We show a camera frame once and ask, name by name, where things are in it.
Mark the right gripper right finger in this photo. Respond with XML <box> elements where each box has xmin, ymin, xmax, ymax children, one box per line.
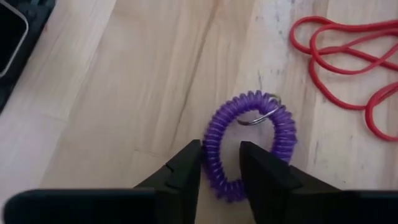
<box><xmin>239</xmin><ymin>141</ymin><xmax>398</xmax><ymax>224</ymax></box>

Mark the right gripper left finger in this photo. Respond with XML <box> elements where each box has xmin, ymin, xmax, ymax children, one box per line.
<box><xmin>2</xmin><ymin>139</ymin><xmax>203</xmax><ymax>224</ymax></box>

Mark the purple coil wristband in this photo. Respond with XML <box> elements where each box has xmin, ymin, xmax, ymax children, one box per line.
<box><xmin>201</xmin><ymin>89</ymin><xmax>298</xmax><ymax>203</ymax></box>

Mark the table-level camera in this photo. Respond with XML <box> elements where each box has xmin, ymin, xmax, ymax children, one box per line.
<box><xmin>0</xmin><ymin>0</ymin><xmax>56</xmax><ymax>114</ymax></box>

